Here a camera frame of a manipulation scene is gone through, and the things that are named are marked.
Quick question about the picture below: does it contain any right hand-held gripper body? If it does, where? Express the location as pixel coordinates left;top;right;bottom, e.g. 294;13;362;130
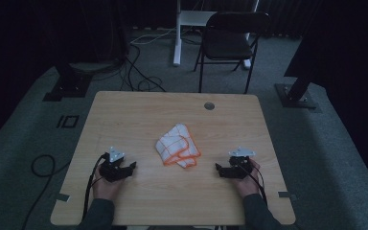
218;146;257;179

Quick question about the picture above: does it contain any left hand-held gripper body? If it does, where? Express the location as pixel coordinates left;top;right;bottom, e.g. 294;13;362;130
99;146;132;183

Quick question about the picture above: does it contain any white towel with orange grid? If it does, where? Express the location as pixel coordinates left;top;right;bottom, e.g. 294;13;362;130
154;123;202;170

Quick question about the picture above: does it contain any person's left hand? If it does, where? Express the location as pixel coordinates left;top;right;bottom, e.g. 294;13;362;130
91;164;125;202

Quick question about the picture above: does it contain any person's right hand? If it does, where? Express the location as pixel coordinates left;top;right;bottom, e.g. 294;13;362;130
231;158;263;199

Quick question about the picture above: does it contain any black folding chair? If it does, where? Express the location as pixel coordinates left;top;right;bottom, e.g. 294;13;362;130
193;11;271;95

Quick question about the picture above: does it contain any right hand-held gripper cable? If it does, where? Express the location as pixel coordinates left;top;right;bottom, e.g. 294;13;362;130
241;158;268;206

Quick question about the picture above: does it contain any hand-held gripper cable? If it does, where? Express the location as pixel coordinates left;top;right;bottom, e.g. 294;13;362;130
241;158;268;206
81;152;109;222

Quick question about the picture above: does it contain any left hand-held gripper cable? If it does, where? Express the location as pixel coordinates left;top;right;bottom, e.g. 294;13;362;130
81;152;109;222

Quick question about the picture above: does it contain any black looped floor cable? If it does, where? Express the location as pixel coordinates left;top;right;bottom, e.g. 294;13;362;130
21;154;73;230

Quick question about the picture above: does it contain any tangle of black floor cables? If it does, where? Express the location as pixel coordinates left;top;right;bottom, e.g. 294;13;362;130
89;41;168;94

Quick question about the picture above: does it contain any black stand with base plate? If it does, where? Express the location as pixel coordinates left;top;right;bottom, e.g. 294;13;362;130
42;61;94;103
274;71;321;111

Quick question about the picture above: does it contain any white floor cable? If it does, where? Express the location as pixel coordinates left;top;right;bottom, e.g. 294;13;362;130
129;27;177;46

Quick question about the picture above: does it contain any white desk frame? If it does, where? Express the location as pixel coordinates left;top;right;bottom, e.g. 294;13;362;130
172;0;261;70

